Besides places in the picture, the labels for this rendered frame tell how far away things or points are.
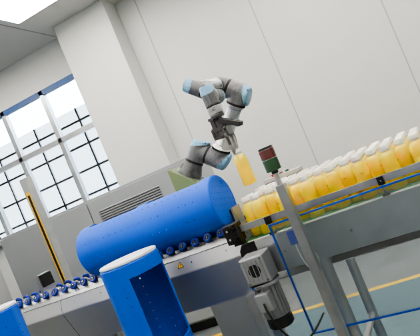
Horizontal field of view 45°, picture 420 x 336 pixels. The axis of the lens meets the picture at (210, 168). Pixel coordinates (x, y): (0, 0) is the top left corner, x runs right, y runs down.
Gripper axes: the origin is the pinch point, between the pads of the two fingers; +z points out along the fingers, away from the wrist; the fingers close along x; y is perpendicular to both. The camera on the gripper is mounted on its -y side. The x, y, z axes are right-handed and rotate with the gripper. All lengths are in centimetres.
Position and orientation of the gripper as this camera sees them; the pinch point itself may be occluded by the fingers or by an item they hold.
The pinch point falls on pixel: (236, 151)
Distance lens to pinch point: 245.5
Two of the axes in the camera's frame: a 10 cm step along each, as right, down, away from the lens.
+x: -3.9, 1.6, -9.1
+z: 3.9, 9.2, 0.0
